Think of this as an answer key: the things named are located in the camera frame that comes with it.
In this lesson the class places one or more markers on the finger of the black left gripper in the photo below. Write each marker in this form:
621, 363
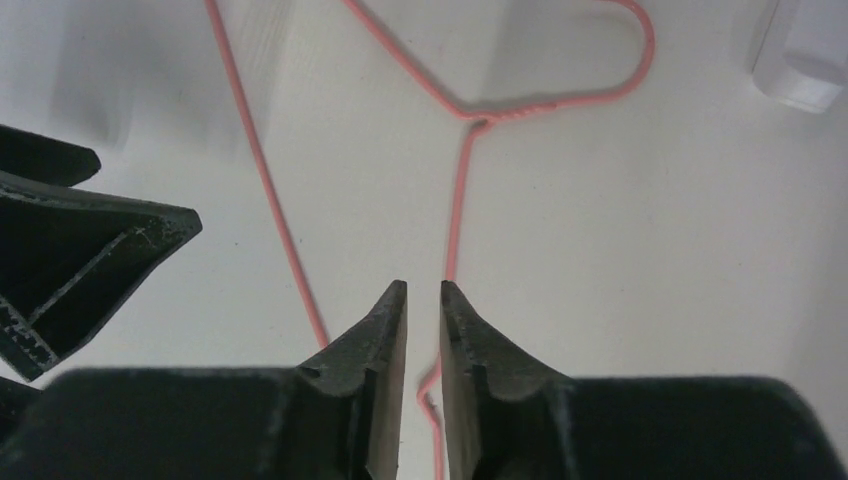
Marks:
46, 160
69, 260

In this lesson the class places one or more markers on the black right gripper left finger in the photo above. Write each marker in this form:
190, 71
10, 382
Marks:
335, 415

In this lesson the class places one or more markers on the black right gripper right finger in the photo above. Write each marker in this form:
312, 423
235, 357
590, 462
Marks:
510, 416

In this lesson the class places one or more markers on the metal clothes rack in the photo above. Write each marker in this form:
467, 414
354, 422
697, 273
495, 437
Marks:
802, 59

